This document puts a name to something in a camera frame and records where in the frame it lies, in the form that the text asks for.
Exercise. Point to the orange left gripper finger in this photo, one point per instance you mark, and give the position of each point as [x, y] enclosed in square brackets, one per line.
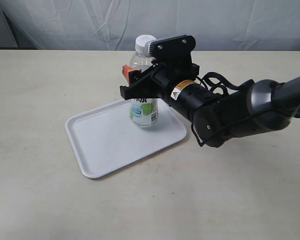
[131, 74]

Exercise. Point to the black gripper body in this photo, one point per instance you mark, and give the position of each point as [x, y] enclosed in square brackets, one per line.
[160, 79]

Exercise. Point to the clear plastic bottle white cap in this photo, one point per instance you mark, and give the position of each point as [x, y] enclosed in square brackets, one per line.
[143, 111]

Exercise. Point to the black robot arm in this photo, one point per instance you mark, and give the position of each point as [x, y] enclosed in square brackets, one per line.
[217, 110]

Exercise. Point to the white plastic tray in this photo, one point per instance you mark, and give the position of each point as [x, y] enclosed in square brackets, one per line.
[105, 139]

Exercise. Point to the white backdrop cloth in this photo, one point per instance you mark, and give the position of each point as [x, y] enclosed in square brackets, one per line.
[217, 25]

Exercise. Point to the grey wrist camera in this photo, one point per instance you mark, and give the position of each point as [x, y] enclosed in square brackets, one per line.
[170, 49]

